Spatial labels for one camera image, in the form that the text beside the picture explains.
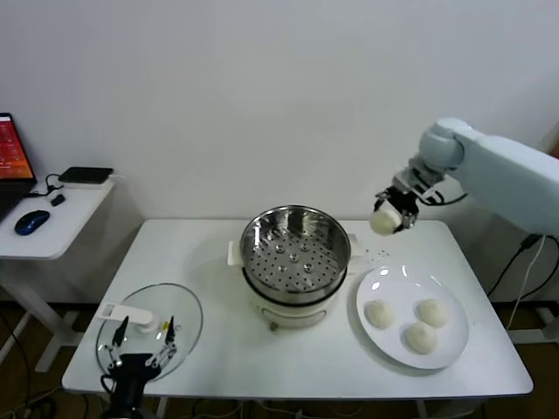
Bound black power cable with adapter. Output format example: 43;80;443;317
487;234;559;302

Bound white steamed baozi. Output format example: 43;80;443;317
404;321;438;355
416;298;450;328
369;208;402;237
364;299;397;329

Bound black floor cable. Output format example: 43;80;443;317
0;312;31;381

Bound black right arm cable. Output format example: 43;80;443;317
430;191;469;206

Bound black flat hard drive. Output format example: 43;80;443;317
58;167;114;185

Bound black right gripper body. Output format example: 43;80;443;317
388;184;422;217

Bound white side table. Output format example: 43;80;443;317
0;176;117;374

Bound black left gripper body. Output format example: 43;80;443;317
107;354;161;386

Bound black laptop with red screen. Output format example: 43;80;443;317
0;113;38;222

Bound white round plate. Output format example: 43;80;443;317
355;264;471;370

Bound blue computer mouse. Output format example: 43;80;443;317
13;209;51;237

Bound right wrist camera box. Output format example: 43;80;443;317
419;186;445;206

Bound perforated steel steamer basket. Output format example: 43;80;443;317
238;205;352;306

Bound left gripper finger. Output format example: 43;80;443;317
101;316;129;371
146;315;182;370

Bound thin black desk cable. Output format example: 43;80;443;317
24;174;66;200

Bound glass lid with white handle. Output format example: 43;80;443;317
94;283;204;384

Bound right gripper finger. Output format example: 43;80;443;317
373;189;393;214
394;210;416;234

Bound white hanging cable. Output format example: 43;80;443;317
508;235;552;333

